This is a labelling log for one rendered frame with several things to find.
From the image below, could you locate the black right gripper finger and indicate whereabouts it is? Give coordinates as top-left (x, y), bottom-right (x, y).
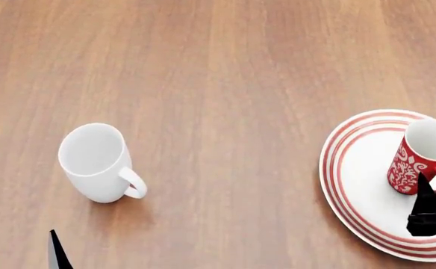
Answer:
top-left (411, 170), bottom-right (436, 216)

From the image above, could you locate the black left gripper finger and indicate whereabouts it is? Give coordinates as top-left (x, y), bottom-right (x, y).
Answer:
top-left (48, 229), bottom-right (74, 269)

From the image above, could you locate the red mug with white pattern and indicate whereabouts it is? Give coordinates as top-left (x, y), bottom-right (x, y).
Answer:
top-left (387, 118), bottom-right (436, 196)

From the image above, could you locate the white plate with red rings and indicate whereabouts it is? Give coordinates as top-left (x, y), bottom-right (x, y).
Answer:
top-left (318, 108), bottom-right (436, 263)

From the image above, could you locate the plain white mug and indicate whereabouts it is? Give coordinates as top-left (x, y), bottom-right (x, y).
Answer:
top-left (57, 123), bottom-right (149, 204)

